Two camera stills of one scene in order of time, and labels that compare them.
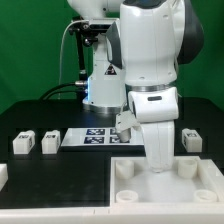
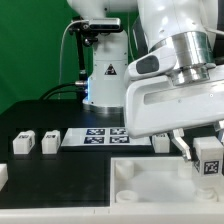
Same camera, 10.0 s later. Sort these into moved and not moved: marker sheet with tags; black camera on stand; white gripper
Moved: white gripper
Not moved: black camera on stand; marker sheet with tags
